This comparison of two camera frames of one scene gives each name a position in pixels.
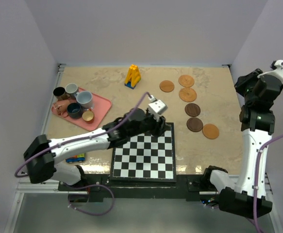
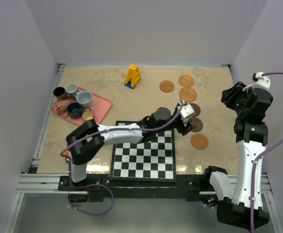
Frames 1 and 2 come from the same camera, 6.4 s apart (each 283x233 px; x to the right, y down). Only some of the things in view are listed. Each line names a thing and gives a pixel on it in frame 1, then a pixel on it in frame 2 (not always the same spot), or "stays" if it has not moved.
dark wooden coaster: (192, 109) stays
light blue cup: (84, 99) stays
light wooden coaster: (210, 131) to (199, 141)
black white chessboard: (145, 157) stays
